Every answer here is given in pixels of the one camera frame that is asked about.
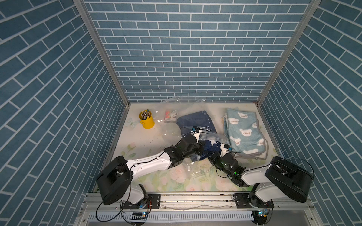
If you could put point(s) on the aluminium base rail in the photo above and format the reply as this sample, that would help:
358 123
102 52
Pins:
198 209

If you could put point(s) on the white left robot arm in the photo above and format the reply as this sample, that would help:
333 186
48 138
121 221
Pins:
115 180

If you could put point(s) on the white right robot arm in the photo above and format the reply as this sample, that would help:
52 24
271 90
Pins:
280 178

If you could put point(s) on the aluminium corner post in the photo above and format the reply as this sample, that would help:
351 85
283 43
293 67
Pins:
310 10
83 11

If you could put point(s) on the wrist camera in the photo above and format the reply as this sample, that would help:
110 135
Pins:
225 149
195 132

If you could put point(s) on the right aluminium corner post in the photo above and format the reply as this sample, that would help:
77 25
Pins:
310 10

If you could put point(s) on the pens in bucket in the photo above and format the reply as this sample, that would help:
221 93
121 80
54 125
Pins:
145 114

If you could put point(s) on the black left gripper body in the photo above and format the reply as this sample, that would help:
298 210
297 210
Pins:
194 149

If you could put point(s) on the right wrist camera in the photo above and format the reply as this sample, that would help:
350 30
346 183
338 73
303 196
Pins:
225 149

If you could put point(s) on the left aluminium corner post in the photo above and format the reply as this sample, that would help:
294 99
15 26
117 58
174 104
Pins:
83 11

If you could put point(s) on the clear plastic vacuum bag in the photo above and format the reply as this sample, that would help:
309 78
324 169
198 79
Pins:
171 133

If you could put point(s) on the yellow metal pen bucket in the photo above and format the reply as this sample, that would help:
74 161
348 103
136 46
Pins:
148 124

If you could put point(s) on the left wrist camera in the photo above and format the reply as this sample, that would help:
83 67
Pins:
195 132

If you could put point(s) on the highlighter marker pack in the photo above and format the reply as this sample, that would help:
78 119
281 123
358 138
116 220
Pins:
170 116

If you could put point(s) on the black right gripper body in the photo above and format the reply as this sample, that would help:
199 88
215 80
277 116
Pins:
218 162

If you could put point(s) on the light blue cloud blanket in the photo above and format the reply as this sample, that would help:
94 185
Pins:
244 132

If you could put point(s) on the navy blue star blanket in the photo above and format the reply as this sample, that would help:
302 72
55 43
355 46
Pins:
202 120

